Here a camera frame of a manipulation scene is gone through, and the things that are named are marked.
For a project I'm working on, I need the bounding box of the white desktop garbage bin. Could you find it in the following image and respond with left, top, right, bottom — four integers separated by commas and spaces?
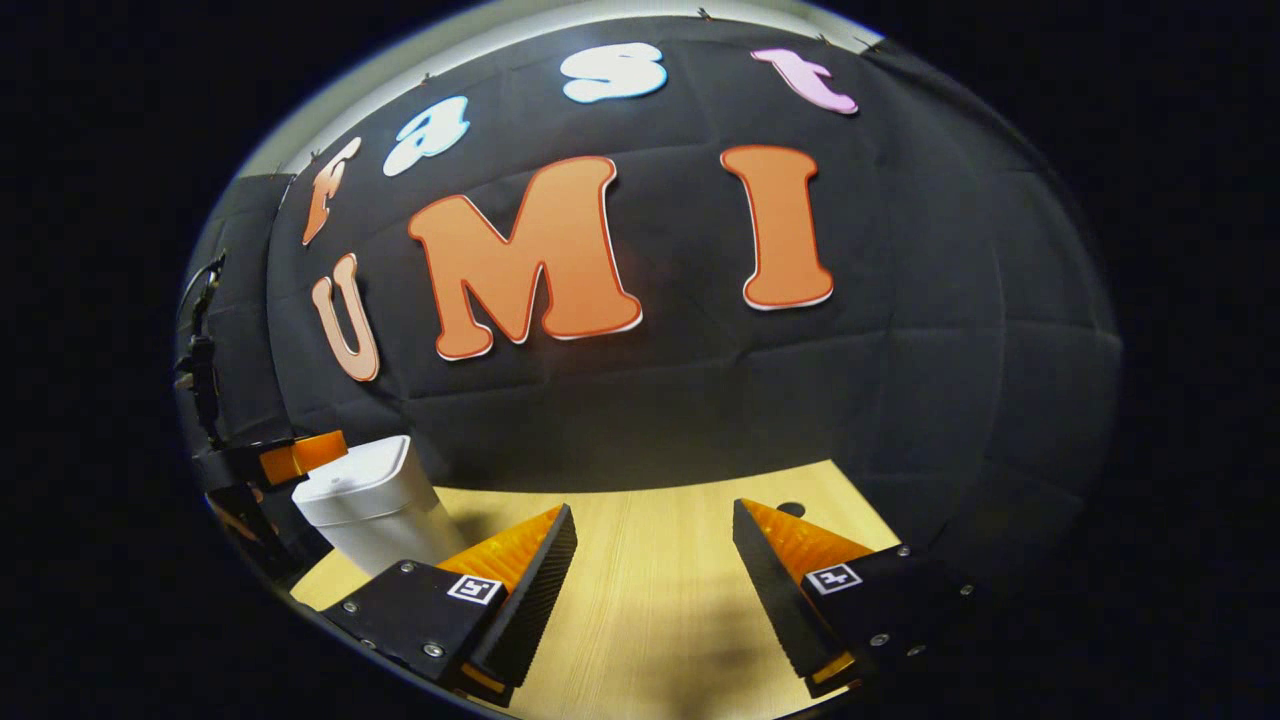
291, 434, 469, 578

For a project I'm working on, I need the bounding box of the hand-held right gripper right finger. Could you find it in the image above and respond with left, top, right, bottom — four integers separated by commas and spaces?
733, 498, 976, 701

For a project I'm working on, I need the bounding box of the wooden desktop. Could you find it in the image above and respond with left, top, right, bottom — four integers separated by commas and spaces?
290, 460, 901, 720

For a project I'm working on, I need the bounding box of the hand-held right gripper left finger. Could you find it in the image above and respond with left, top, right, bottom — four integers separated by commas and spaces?
320, 503, 579, 709

